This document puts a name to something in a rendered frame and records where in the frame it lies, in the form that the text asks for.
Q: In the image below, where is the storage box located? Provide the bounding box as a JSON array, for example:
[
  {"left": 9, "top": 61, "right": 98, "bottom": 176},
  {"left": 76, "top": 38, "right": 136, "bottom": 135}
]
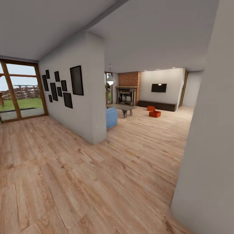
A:
[
  {"left": 149, "top": 110, "right": 161, "bottom": 118},
  {"left": 147, "top": 106, "right": 156, "bottom": 111}
]

